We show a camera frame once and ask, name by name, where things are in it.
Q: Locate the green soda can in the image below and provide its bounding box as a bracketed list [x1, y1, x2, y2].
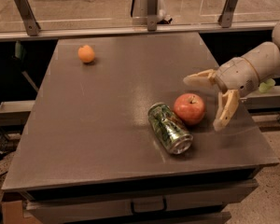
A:
[147, 103, 193, 155]

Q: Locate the orange fruit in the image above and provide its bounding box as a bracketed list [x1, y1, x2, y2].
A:
[77, 45, 95, 63]

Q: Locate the red apple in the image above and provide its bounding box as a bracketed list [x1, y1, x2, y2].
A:
[174, 93, 205, 126]

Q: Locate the left metal bracket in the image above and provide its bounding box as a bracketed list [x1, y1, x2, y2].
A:
[14, 0, 40, 36]

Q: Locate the metal rail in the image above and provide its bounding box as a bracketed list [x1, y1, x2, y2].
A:
[0, 21, 276, 42]

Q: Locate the light green cup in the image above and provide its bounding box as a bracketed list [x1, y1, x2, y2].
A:
[259, 78, 275, 93]

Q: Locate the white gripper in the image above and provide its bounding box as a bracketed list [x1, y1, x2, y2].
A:
[183, 57, 259, 132]

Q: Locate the cardboard box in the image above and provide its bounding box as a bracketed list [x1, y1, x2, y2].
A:
[1, 193, 42, 224]

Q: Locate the right metal bracket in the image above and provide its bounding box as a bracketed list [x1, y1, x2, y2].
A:
[218, 0, 238, 28]

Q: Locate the middle metal bracket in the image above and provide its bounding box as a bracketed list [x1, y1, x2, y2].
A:
[147, 0, 158, 31]

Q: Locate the grey cabinet drawer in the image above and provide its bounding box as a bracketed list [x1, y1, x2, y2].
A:
[26, 179, 259, 224]

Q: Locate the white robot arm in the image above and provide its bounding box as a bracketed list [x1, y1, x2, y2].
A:
[183, 21, 280, 132]

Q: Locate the metal bracket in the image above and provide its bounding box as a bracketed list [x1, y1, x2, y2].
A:
[218, 0, 238, 28]
[14, 0, 40, 36]
[147, 0, 158, 31]

